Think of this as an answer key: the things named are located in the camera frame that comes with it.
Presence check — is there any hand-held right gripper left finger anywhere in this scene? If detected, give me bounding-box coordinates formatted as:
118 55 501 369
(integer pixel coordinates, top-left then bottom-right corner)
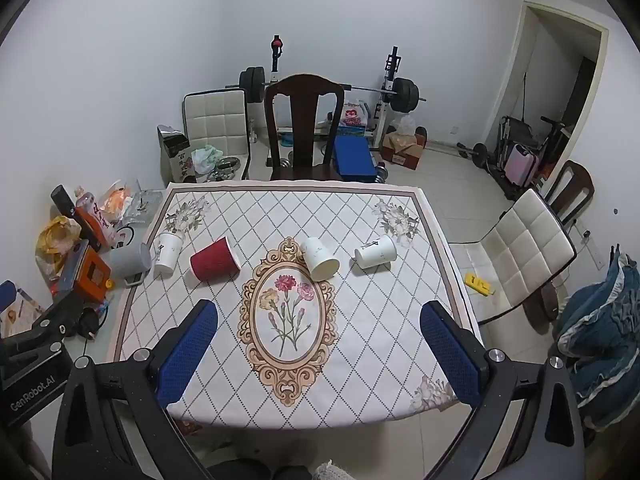
52 299 221 480

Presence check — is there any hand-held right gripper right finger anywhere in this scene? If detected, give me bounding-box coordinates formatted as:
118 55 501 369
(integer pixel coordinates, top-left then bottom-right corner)
419 300 586 480

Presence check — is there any red paper cup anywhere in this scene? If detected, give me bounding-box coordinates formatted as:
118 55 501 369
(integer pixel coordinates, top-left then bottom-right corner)
190 236 241 282

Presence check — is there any white paper cup black print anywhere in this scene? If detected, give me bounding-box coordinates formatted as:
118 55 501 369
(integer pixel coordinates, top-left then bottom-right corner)
152 231 185 275
354 234 397 269

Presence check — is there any plain white paper cup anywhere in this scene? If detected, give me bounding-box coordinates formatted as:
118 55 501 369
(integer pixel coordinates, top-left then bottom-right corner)
300 236 340 281

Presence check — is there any printed leaflet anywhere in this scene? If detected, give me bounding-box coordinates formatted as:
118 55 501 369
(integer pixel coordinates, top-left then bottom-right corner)
0 285 46 338

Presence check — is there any black power plug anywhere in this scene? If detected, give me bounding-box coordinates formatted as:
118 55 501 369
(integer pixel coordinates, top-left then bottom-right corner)
79 307 104 339

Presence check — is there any orange box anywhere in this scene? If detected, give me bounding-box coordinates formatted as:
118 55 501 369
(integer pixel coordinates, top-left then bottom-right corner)
50 240 112 300

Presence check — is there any yellow plastic bag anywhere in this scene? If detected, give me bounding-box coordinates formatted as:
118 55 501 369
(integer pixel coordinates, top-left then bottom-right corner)
36 216 82 281

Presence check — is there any yellow floor item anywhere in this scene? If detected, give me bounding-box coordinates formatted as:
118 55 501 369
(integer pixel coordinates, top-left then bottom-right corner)
465 272 493 295

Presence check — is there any grey mug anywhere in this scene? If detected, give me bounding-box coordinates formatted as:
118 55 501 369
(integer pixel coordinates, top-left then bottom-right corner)
109 242 152 287

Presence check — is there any floral printed tablecloth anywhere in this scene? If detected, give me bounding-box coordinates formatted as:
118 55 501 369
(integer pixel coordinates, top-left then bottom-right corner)
112 181 483 431

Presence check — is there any red packet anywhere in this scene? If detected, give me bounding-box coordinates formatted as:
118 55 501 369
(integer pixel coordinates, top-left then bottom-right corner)
75 187 113 248

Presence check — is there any black oblong device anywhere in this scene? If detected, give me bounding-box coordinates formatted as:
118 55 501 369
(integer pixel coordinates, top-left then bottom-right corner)
51 185 101 252

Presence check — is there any white padded chair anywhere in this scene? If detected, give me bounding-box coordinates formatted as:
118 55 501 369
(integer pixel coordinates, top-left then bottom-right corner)
450 189 577 325
181 89 251 181

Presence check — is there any orange snack bag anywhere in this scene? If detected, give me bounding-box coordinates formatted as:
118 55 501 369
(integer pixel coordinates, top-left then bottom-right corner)
97 182 132 221

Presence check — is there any glass ashtray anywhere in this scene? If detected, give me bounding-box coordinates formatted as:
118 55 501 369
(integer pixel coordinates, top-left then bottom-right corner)
122 189 163 223

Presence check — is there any blue denim clothing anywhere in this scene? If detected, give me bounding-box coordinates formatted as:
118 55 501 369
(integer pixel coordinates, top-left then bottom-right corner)
555 252 640 431

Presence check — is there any white power strip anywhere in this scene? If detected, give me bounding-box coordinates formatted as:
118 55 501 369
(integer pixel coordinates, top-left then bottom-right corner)
570 220 608 271

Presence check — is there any black printed carton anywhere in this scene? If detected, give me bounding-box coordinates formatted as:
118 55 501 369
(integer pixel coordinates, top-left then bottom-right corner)
157 125 192 186

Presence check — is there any green and white cloth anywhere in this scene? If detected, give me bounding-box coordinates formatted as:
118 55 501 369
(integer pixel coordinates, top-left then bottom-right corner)
191 146 223 176

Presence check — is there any pink suitcase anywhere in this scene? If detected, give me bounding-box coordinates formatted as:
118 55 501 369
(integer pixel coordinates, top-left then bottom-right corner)
504 144 540 188

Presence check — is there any small floor barbell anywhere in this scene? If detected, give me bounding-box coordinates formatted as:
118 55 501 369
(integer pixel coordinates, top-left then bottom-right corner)
457 142 488 167

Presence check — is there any brown cardboard box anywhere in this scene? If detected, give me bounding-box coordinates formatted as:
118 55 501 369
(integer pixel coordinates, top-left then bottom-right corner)
382 130 427 170

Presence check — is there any dark wooden chair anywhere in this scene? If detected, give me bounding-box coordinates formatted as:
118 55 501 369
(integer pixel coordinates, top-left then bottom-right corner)
542 160 596 226
263 74 346 182

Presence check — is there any blue bench pad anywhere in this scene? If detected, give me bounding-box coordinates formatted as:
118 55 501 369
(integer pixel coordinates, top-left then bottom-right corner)
333 135 377 183

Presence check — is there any black folded exercise machine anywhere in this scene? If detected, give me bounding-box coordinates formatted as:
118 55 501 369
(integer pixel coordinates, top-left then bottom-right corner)
497 115 571 201

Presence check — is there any red and white plastic bag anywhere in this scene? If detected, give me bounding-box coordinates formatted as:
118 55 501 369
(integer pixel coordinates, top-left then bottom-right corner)
340 101 371 128

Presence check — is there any white barbell rack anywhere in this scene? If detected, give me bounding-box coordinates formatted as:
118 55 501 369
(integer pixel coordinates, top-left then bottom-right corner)
270 35 401 141

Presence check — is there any black barbell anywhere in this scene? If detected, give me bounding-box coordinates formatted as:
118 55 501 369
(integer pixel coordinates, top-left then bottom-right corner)
225 66 427 113

